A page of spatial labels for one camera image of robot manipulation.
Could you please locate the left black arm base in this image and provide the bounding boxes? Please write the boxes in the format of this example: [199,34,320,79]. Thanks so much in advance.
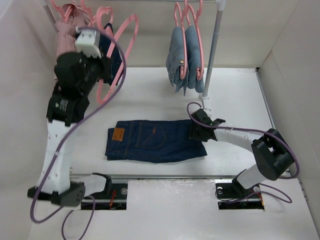
[92,181,128,211]

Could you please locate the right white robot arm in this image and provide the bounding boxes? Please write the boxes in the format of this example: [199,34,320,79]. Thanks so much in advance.
[189,108,295,197]

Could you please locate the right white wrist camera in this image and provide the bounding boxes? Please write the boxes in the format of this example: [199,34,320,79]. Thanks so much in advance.
[203,107,213,115]

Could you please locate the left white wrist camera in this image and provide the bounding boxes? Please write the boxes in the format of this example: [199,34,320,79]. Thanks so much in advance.
[75,26,102,59]

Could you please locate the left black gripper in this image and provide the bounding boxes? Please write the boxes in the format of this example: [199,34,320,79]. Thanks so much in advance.
[81,46,114,95]

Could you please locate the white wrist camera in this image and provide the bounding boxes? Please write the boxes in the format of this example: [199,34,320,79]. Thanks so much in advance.
[203,107,213,115]
[75,26,102,59]

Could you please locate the hanging dark denim shorts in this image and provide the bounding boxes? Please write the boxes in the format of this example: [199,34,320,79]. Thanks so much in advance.
[99,35,122,86]

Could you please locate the pink hanger with skirt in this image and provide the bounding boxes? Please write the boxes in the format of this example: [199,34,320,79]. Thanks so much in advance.
[50,0,76,25]

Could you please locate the light blue jeans right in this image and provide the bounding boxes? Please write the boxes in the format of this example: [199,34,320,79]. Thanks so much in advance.
[185,25,205,93]

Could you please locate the pink hanger jeans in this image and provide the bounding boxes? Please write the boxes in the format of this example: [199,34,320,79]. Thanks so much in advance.
[173,0,188,80]
[185,0,204,80]

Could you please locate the dark blue denim trousers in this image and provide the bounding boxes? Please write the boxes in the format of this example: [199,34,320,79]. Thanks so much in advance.
[105,119,207,164]

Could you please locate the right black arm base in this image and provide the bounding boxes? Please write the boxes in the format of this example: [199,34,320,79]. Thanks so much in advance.
[215,181,265,210]

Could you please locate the pink hanger right jeans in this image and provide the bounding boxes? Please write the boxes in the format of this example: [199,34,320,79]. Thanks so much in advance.
[185,0,204,80]

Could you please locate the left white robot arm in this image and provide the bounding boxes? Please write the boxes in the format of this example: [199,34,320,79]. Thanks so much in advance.
[27,52,111,207]

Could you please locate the pink hanger with shorts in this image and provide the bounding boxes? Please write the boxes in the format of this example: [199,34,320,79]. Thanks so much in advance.
[80,0,114,30]

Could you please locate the light blue jeans left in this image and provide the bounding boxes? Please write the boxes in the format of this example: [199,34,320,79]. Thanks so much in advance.
[166,26,189,96]

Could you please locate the pink pleated skirt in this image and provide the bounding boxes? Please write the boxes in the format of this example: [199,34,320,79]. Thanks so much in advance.
[54,0,87,58]

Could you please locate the light blue jeans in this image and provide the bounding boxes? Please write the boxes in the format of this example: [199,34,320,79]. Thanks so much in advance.
[185,25,205,93]
[166,26,189,96]

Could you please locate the metal clothes rack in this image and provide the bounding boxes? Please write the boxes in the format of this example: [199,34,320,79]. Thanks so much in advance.
[39,0,226,109]

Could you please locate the pink hanger left jeans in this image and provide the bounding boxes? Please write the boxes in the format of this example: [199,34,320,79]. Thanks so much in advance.
[173,0,188,80]

